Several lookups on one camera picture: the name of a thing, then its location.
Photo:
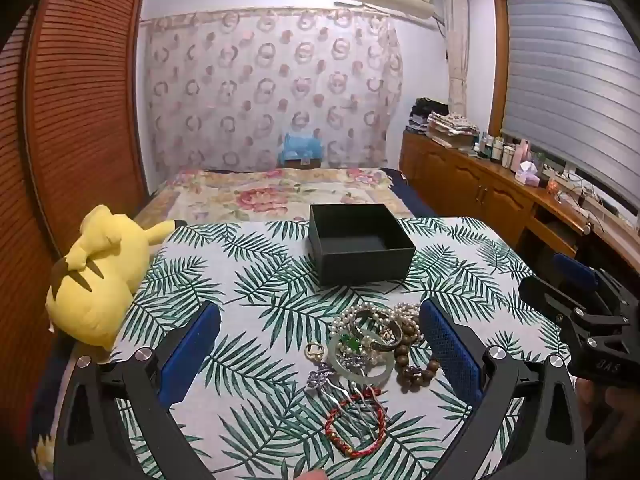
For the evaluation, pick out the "green leaf print cloth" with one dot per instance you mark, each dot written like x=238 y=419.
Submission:
x=250 y=285

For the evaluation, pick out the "long wooden cabinet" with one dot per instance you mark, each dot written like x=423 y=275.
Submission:
x=465 y=180

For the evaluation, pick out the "dark blue bed sheet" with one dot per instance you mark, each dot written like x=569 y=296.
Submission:
x=415 y=200

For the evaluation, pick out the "black box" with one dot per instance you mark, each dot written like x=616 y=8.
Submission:
x=360 y=265

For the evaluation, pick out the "pile of patterned fabrics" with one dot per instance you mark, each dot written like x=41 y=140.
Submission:
x=455 y=130

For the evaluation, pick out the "circle patterned curtain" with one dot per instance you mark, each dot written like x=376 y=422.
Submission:
x=250 y=85

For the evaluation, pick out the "beige tied curtain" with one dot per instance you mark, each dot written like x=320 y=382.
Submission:
x=456 y=60

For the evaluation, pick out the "blue plush toy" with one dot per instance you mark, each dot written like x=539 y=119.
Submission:
x=300 y=147

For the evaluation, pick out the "grey window blind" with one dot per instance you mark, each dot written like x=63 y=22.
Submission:
x=565 y=85

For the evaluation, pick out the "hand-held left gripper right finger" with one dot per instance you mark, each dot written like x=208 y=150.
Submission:
x=450 y=350

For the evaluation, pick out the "pale green jade bangle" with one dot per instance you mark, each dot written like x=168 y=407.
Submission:
x=336 y=366

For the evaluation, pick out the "floral blanket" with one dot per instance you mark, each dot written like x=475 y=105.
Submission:
x=260 y=195

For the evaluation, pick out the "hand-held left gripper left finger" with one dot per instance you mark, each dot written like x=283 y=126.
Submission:
x=192 y=350

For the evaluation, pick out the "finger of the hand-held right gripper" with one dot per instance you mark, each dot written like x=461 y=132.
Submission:
x=545 y=292
x=575 y=267

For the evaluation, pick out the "row of cosmetic bottles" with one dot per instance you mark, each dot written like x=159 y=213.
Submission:
x=500 y=150

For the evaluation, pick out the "pile of dark clothes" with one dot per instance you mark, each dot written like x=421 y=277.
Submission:
x=425 y=112

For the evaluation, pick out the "pink tissue box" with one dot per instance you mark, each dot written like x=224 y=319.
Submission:
x=527 y=175

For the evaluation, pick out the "yellow plush toy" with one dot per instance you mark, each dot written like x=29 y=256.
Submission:
x=100 y=270

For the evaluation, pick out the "person's right hand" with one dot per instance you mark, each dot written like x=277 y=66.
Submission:
x=600 y=410

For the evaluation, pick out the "green gem pendant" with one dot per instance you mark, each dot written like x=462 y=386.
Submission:
x=351 y=344

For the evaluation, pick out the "silver metal bangle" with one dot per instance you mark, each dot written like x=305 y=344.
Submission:
x=395 y=336

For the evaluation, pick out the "wooden louvered wardrobe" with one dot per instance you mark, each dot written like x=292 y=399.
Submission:
x=80 y=110

